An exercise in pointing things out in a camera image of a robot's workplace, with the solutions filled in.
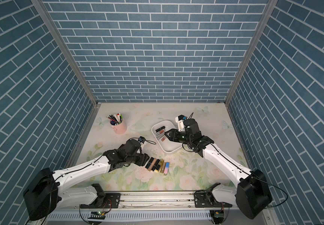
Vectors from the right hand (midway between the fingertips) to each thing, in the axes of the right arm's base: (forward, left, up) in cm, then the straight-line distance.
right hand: (167, 134), depth 78 cm
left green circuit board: (-38, +34, -22) cm, 56 cm away
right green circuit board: (-33, -29, -24) cm, 50 cm away
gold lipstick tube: (-12, +2, -19) cm, 22 cm away
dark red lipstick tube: (+16, +5, -17) cm, 24 cm away
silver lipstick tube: (+11, +7, -18) cm, 22 cm away
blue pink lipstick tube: (-12, 0, -19) cm, 23 cm away
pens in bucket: (+15, +38, -8) cm, 41 cm away
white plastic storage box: (+2, +1, -18) cm, 18 cm away
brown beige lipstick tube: (-11, +9, -18) cm, 22 cm away
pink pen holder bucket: (+9, +34, -12) cm, 38 cm away
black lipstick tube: (-10, +11, -18) cm, 23 cm away
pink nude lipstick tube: (+7, +4, -18) cm, 20 cm away
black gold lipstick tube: (-11, +4, -18) cm, 22 cm away
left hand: (-9, +11, -12) cm, 19 cm away
